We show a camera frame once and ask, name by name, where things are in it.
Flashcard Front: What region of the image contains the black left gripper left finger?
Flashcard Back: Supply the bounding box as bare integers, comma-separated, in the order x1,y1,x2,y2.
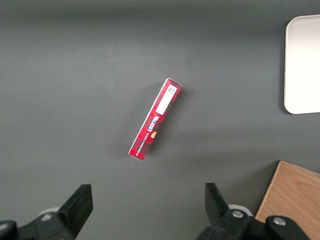
0,184,94,240

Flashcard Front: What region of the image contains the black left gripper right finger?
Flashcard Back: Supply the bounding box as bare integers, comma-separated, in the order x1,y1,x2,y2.
194,182,313,240

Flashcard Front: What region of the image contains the wooden drawer cabinet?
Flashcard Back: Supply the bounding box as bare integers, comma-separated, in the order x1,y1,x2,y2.
254,160,320,240

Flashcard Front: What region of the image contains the red tartan shortbread box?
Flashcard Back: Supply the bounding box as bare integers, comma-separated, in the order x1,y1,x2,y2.
128,77,184,163

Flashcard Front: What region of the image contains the cream plastic tray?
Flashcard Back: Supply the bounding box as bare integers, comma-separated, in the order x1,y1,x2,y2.
283,14,320,115

